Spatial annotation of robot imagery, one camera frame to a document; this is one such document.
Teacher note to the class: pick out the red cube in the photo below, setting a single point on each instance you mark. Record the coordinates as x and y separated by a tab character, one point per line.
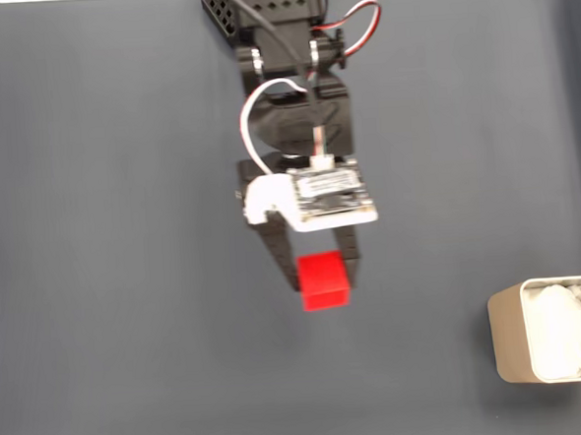
324	279

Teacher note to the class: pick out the camera board on white mount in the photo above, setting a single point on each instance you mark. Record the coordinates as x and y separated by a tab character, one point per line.
328	190

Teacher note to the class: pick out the white crumpled tissue paper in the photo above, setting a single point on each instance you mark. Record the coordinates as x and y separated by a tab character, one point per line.
559	329

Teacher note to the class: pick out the beige metal box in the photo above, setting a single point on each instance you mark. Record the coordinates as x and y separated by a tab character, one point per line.
507	337

